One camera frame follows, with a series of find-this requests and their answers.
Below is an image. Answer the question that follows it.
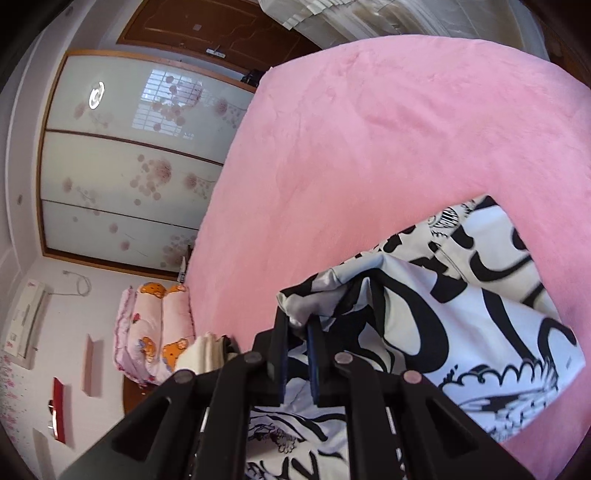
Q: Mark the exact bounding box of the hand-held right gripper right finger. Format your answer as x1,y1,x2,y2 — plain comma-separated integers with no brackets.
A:
306,322,532,480

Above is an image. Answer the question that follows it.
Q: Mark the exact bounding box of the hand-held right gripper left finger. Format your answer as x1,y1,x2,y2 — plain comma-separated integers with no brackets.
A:
60,306,291,480

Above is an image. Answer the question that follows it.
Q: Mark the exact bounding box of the black and white printed garment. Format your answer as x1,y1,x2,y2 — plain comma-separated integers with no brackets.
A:
245,194,585,480

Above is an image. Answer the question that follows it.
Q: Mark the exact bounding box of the cream folded blanket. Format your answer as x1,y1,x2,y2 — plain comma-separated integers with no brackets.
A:
175,332,241,376

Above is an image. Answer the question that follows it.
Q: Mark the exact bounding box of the pink cartoon bear quilt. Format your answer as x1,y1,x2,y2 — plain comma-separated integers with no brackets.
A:
113,282,197,386

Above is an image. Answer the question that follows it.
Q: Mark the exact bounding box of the pink bed blanket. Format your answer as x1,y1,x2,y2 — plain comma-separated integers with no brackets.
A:
182,34,591,480

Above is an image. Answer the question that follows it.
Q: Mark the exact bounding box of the white air conditioner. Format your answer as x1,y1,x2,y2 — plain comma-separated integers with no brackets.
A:
0,281,54,370

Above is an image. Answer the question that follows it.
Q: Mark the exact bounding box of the floral sliding door wardrobe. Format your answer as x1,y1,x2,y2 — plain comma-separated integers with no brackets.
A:
39,50,259,280

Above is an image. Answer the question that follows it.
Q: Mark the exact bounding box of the white curtain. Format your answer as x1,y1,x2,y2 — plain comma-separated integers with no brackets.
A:
259,0,546,52

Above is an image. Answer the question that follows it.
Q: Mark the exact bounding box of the brown wooden door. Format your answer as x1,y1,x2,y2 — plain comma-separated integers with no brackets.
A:
117,0,324,85

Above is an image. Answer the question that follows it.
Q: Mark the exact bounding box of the pink wall shelf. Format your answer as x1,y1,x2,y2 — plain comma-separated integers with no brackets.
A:
83,335,105,398

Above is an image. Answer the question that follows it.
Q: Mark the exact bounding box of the white wall cable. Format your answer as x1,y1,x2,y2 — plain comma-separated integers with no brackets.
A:
62,270,93,297

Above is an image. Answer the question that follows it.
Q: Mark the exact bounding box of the red wall shelf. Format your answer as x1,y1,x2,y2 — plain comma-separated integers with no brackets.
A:
48,377,71,446

